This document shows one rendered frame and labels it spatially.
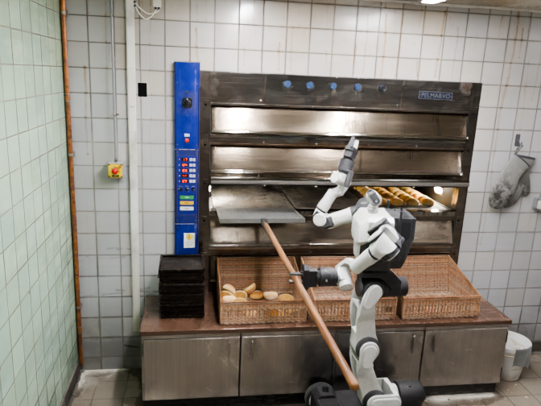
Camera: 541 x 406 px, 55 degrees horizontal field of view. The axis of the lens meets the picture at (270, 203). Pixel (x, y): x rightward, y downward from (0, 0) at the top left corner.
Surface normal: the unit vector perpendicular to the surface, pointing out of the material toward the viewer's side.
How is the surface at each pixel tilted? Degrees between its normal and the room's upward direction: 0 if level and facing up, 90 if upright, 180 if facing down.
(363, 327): 90
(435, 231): 70
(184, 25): 90
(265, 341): 90
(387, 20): 90
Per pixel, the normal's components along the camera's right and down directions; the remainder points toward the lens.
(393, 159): 0.15, -0.10
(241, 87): 0.14, 0.25
